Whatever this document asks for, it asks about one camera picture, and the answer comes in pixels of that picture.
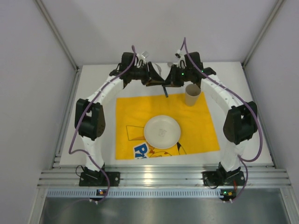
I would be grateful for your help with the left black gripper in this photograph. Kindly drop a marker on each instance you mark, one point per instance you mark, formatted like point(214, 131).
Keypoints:
point(149, 73)

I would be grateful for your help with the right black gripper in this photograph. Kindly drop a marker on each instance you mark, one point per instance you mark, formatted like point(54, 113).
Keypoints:
point(173, 76)

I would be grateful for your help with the fork with teal handle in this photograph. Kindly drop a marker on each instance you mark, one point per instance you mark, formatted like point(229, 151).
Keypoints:
point(165, 92)

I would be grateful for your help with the beige cup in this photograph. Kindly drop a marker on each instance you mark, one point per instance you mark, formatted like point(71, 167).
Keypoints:
point(192, 93)

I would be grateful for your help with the cream round plate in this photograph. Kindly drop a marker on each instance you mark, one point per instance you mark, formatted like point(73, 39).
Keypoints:
point(162, 132)

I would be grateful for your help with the yellow cartoon cloth placemat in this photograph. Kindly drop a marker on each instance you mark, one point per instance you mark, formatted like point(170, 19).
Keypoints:
point(197, 130)

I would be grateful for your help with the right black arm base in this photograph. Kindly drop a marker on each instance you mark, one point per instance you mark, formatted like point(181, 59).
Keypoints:
point(221, 177)

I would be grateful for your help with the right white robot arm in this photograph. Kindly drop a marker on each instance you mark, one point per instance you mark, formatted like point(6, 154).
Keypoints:
point(239, 125)

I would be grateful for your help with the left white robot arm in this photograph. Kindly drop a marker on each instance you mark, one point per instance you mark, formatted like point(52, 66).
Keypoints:
point(89, 113)

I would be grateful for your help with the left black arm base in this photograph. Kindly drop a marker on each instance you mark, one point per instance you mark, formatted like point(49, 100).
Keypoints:
point(89, 178)

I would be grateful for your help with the left aluminium frame post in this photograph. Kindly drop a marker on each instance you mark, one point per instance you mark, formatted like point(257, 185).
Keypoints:
point(46, 15)

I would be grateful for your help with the aluminium frame post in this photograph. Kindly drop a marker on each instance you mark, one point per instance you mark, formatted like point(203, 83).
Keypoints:
point(46, 15)
point(263, 31)

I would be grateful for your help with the right aluminium frame post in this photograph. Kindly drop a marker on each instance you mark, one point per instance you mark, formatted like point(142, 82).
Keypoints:
point(263, 31)

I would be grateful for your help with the aluminium mounting rail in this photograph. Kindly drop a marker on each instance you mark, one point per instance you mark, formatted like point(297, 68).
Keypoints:
point(164, 176)

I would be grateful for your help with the slotted grey cable duct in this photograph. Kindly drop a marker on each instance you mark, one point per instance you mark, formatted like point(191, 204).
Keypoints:
point(141, 193)

